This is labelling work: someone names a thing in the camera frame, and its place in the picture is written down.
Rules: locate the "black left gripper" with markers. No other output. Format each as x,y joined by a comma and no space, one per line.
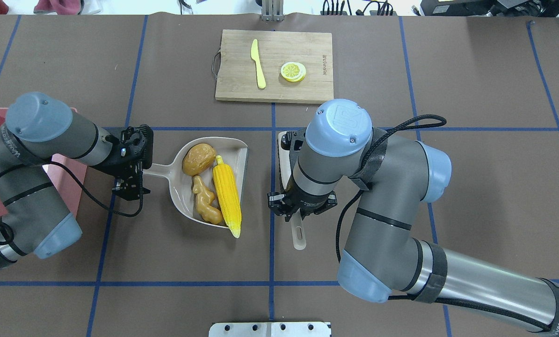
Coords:
114,163

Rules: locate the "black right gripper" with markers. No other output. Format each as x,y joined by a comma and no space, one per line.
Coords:
308,201

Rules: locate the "yellow toy corn cob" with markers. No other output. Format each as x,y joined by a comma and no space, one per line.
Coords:
228,197

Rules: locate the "white plastic dustpan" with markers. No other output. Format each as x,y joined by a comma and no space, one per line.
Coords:
234,153

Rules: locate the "toy brown potato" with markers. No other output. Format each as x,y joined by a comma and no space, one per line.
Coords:
198,159

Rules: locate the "toy ginger root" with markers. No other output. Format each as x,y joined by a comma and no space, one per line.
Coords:
203,202

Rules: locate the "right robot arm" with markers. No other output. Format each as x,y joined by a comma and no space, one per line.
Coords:
394,175

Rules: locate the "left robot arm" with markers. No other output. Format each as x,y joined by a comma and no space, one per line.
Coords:
37,127

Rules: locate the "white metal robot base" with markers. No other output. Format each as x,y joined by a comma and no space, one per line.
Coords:
271,329

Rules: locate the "pink plastic bin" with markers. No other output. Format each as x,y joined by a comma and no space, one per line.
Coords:
62,182

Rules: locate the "yellow plastic toy knife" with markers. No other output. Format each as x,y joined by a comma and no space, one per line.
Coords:
255,56

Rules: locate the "toy lemon slice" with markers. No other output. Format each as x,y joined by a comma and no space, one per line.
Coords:
293,71

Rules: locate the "wooden cutting board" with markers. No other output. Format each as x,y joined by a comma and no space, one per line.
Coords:
236,76

